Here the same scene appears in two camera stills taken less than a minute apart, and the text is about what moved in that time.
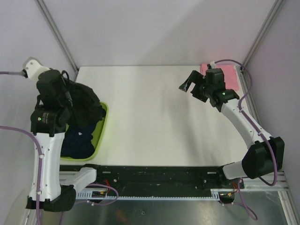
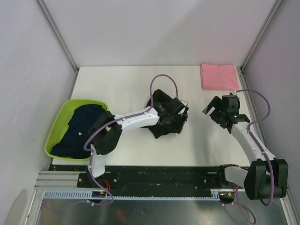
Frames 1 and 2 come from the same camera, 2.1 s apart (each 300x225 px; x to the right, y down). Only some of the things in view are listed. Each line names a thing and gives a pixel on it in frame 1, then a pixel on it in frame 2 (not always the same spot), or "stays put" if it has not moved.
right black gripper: x=195 y=77 to x=216 y=102
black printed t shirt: x=87 y=108 to x=172 y=114
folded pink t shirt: x=231 y=81 stays put
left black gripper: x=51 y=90 to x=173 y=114
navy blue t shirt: x=77 y=142 stays put
